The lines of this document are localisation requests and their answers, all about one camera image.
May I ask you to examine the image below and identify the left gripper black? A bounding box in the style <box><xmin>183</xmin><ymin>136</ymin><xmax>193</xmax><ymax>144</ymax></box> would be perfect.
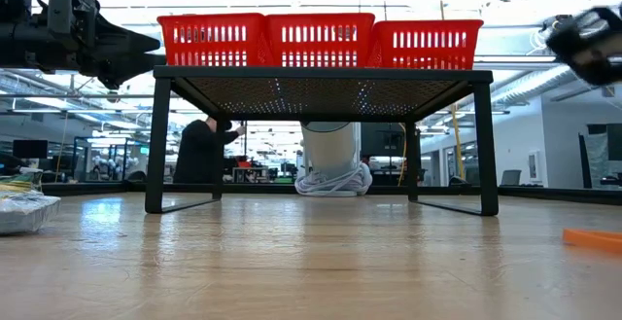
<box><xmin>46</xmin><ymin>0</ymin><xmax>167</xmax><ymax>91</ymax></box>

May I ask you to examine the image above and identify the yellow green crayon pack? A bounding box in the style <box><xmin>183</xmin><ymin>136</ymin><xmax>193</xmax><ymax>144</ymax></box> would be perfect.
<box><xmin>0</xmin><ymin>172</ymin><xmax>44</xmax><ymax>198</ymax></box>

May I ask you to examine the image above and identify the clear plastic snack bag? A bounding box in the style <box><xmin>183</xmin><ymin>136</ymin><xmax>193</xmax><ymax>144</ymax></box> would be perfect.
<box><xmin>0</xmin><ymin>191</ymin><xmax>62</xmax><ymax>236</ymax></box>

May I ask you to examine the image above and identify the orange rubber band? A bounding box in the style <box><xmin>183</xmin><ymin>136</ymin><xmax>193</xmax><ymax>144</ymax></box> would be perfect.
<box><xmin>562</xmin><ymin>228</ymin><xmax>622</xmax><ymax>255</ymax></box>

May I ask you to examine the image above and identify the grey office chair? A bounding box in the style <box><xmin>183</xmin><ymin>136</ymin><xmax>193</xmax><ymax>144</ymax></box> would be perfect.
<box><xmin>499</xmin><ymin>168</ymin><xmax>523</xmax><ymax>188</ymax></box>

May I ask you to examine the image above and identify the red plastic slotted basket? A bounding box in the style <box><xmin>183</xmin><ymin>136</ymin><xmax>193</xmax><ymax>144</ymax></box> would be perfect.
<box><xmin>264</xmin><ymin>12</ymin><xmax>377</xmax><ymax>69</ymax></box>
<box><xmin>155</xmin><ymin>12</ymin><xmax>269</xmax><ymax>68</ymax></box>
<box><xmin>367</xmin><ymin>18</ymin><xmax>485</xmax><ymax>71</ymax></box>

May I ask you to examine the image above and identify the black framed partition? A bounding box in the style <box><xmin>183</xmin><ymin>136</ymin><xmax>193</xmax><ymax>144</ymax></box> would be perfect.
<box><xmin>576</xmin><ymin>123</ymin><xmax>622</xmax><ymax>190</ymax></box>

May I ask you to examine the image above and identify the person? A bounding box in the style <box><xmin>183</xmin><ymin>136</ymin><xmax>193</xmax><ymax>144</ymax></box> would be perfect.
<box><xmin>172</xmin><ymin>115</ymin><xmax>248</xmax><ymax>186</ymax></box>

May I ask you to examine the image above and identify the small black monitor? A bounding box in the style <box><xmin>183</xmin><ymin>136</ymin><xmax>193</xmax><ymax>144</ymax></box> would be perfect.
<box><xmin>12</xmin><ymin>139</ymin><xmax>50</xmax><ymax>160</ymax></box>

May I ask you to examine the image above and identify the black metal mesh riser stand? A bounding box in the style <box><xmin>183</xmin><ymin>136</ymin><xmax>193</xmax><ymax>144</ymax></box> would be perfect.
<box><xmin>144</xmin><ymin>64</ymin><xmax>501</xmax><ymax>217</ymax></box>

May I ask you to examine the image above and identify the black monitor screen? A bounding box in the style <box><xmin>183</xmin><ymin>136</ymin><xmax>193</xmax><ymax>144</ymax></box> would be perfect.
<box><xmin>360</xmin><ymin>122</ymin><xmax>407</xmax><ymax>159</ymax></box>

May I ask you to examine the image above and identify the white cylindrical appliance black rim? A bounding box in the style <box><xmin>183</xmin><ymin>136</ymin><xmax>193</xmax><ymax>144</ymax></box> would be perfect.
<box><xmin>299</xmin><ymin>121</ymin><xmax>364</xmax><ymax>198</ymax></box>

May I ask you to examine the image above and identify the yellow hanging cable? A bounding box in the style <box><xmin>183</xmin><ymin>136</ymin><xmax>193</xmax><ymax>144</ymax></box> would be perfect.
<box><xmin>434</xmin><ymin>0</ymin><xmax>467</xmax><ymax>181</ymax></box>

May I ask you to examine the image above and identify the black aluminium table frame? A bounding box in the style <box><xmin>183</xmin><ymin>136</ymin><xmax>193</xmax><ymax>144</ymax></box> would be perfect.
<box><xmin>41</xmin><ymin>180</ymin><xmax>622</xmax><ymax>207</ymax></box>

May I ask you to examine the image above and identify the white coiled power cable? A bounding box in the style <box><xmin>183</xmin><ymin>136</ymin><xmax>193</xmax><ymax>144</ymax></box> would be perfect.
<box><xmin>294</xmin><ymin>160</ymin><xmax>374</xmax><ymax>198</ymax></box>

